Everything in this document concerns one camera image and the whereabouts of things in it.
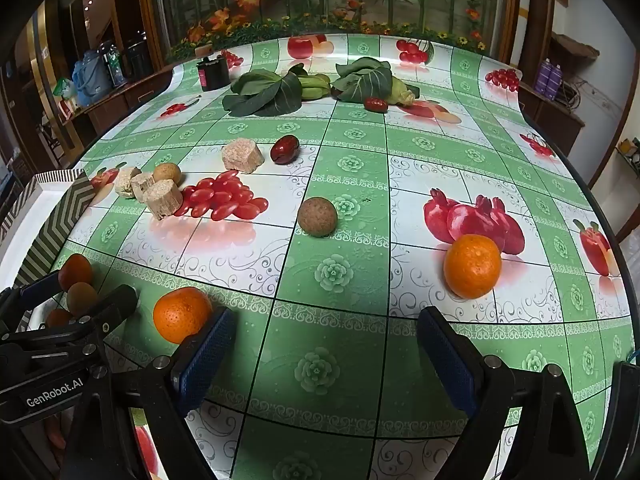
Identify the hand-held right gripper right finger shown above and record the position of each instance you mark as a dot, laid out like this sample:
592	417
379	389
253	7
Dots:
447	355

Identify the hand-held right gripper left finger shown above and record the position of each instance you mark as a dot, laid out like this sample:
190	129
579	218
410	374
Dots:
205	360

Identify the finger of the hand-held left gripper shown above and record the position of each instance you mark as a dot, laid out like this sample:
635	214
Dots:
115	307
30	295

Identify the orange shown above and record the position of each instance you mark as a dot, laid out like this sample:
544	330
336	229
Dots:
472	266
182	315
75	270

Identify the white tray with striped rim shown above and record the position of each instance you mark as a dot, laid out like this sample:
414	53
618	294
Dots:
60	220

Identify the beige fibrous chunk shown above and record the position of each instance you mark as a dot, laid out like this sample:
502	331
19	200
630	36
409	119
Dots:
125	180
242	155
142	187
164	199

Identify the rough brown round fruit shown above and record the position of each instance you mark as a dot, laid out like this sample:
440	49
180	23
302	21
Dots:
317	216

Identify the green fruit-print tablecloth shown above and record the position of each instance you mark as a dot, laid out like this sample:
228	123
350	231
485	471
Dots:
350	310

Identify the brown wooden cabinet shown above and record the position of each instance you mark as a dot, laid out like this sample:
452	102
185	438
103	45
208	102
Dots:
125	102

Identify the green plastic bag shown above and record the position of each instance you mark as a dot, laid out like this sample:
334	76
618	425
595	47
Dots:
62	90

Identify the dark red jujube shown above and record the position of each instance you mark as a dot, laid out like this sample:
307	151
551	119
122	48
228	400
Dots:
375	104
285	149

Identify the grey-blue thermos jug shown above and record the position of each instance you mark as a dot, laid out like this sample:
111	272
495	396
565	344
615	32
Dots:
99	77

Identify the green bottles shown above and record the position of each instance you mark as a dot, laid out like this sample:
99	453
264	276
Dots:
115	65

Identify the small black red box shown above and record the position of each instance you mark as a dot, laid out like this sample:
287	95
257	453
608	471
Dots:
212	74

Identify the green bok choy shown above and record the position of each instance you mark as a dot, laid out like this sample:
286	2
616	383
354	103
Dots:
265	95
362	80

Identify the brown wooden side shelf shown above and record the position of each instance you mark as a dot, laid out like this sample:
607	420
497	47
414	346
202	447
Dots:
550	115

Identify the purple bottle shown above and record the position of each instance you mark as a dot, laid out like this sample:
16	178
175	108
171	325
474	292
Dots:
545	77
556	82

